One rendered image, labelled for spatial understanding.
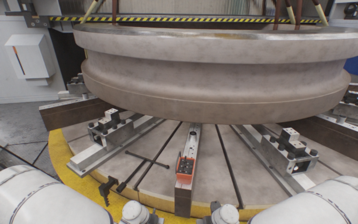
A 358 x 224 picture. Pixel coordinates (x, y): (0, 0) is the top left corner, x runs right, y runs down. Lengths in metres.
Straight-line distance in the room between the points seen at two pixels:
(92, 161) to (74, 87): 2.18
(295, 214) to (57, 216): 0.45
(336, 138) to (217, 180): 1.77
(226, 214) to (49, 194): 0.74
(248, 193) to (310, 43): 1.57
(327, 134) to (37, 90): 5.87
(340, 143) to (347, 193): 2.69
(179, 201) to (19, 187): 1.33
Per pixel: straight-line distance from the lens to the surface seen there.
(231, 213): 0.99
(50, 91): 5.47
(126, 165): 2.34
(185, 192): 1.59
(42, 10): 4.02
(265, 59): 1.91
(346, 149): 3.22
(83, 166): 2.37
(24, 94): 5.74
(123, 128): 2.39
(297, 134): 2.24
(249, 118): 2.09
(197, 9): 4.84
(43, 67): 4.86
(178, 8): 4.73
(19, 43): 5.00
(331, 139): 3.22
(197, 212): 2.15
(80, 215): 0.45
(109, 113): 2.37
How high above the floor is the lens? 1.90
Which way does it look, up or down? 28 degrees down
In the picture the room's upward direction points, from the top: 1 degrees clockwise
